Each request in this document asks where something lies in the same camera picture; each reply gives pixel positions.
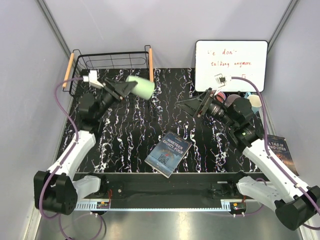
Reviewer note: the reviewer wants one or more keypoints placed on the Tale of Two Cities book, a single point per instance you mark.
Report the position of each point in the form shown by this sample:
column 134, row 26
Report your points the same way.
column 280, row 148

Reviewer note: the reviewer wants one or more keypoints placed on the Nineteen Eighty-Four book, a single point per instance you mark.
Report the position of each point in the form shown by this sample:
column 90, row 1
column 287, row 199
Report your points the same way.
column 168, row 153

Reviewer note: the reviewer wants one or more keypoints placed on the light blue mug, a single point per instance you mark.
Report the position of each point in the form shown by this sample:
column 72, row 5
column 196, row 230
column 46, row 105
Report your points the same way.
column 254, row 101

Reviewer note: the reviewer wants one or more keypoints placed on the white whiteboard black frame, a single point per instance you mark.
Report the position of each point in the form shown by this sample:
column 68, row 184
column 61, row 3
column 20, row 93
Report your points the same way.
column 236, row 58

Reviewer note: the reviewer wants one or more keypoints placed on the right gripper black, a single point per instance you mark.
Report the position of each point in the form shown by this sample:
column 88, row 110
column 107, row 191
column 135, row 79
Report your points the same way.
column 191, row 106

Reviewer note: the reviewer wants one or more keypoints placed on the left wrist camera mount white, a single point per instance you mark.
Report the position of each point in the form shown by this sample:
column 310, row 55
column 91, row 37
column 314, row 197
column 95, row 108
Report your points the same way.
column 92, row 79

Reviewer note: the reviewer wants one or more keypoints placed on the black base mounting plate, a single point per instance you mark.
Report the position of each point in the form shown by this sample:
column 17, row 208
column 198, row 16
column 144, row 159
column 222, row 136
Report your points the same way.
column 125, row 185

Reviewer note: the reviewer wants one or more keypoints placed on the black marble pattern mat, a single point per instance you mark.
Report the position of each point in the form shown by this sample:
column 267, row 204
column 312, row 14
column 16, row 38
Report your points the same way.
column 133, row 127

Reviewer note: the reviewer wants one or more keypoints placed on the pink ceramic mug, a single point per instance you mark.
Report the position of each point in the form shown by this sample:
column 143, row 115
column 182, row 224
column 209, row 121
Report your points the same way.
column 231, row 98

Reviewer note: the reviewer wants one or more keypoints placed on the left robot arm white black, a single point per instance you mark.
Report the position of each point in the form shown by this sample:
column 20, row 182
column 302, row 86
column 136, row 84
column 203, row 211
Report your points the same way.
column 55, row 190

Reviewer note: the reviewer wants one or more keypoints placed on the green plastic cup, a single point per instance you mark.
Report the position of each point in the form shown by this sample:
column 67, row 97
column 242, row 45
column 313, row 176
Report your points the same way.
column 144, row 88

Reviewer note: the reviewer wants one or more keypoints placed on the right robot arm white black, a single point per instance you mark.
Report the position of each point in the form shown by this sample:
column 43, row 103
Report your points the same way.
column 293, row 200

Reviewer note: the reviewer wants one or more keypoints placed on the black wire dish rack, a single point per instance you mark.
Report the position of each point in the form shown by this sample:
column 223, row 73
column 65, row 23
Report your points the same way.
column 114, row 66

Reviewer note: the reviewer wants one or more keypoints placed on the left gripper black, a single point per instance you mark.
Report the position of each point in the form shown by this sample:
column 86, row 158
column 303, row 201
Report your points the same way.
column 126, row 87

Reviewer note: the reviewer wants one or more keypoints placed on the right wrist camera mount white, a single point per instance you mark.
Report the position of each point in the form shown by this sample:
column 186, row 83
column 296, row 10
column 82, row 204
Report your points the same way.
column 222, row 81

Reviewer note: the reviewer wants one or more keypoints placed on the pink plastic cup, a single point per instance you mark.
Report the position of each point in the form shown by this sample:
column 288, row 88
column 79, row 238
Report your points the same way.
column 220, row 96

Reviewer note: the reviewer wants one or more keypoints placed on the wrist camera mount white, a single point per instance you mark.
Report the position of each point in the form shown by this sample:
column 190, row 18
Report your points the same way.
column 92, row 79
column 222, row 81

